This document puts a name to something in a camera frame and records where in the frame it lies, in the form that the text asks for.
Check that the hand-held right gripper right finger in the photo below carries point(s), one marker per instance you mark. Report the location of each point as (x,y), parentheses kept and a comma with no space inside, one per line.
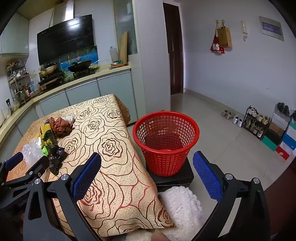
(207,178)

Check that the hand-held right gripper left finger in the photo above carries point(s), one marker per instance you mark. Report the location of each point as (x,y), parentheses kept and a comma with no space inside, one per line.
(86,176)

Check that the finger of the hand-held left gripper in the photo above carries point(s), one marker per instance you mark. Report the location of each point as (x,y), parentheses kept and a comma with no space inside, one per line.
(39,166)
(13,160)

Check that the light green packet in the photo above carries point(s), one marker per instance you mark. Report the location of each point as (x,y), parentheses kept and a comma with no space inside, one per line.
(45,150)

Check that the clear plastic bag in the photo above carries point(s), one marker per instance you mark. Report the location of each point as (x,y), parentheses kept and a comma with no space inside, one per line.
(32,150)

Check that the black plastic wrapper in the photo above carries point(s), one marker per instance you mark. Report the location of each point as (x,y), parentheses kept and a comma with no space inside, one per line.
(55,157)

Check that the green patterned packet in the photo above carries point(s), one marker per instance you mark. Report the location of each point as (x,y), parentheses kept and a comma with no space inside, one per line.
(49,137)

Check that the yellow packet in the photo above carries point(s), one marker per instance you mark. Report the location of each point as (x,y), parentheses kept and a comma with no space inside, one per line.
(45,128)

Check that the brown wrapper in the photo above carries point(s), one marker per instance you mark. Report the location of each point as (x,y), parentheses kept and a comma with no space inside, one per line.
(60,125)

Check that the white tissue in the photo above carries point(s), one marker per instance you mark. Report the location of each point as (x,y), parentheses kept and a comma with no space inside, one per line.
(69,118)

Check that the red plastic mesh basket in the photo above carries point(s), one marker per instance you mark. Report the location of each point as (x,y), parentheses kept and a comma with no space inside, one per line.
(148,125)

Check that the person's right hand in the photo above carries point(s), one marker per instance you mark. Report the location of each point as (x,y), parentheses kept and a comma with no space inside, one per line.
(158,236)

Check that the white fluffy cloth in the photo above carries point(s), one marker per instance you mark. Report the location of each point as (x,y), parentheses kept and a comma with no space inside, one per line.
(180,208)

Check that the rose-patterned gold tablecloth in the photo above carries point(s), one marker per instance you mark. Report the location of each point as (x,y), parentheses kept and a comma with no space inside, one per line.
(111,129)

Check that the white sneaker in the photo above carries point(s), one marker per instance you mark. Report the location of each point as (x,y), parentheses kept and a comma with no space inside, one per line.
(235,119)
(240,122)

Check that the beige slip-on shoe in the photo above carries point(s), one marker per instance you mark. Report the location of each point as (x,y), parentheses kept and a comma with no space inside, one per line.
(224,112)
(229,115)

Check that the metal shoe rack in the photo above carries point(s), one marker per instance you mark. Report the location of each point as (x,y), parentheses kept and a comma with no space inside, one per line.
(245,115)

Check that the dark brown object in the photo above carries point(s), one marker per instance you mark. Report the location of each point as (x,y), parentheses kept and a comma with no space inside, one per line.
(283,187)

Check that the cluster of pale shoes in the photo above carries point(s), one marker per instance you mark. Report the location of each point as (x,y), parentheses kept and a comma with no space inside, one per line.
(259,119)

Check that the metal spice rack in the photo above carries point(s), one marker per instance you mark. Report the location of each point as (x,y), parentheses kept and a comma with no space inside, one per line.
(17,81)

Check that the kitchen counter with cabinets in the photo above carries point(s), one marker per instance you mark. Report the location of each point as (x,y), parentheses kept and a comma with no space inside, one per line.
(81,92)

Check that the stack of shoe boxes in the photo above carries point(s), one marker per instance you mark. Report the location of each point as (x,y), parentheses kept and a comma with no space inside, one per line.
(282,136)

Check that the gas stove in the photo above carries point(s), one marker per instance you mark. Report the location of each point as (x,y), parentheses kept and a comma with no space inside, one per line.
(57,78)

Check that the yellow cooking pot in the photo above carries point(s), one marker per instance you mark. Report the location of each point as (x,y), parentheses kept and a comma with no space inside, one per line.
(49,68)

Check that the pair of black shoes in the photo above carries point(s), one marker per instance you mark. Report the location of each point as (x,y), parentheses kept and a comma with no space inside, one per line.
(283,108)

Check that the black wok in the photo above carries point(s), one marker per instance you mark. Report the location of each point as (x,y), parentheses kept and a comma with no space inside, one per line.
(79,64)

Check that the black range hood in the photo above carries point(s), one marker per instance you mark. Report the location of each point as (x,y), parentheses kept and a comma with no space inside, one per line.
(64,39)

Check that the red hanging cloth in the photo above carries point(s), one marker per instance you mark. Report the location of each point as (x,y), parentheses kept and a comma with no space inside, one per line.
(216,48)

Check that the wooden cutting board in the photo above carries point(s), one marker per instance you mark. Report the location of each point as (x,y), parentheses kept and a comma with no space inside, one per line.
(123,47)

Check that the dark brown door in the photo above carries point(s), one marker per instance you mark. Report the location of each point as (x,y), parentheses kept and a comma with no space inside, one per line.
(173,48)

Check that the brown paper bag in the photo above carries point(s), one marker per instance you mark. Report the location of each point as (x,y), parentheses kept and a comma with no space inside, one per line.
(224,37)

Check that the white intercom handset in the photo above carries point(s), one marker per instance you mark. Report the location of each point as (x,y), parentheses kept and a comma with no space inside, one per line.
(244,30)

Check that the grey electrical panel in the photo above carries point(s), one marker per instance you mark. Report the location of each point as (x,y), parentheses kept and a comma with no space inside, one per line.
(271,28)

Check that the pale wall cabinet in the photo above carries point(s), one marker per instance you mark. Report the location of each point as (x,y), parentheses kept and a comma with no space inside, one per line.
(13,39)

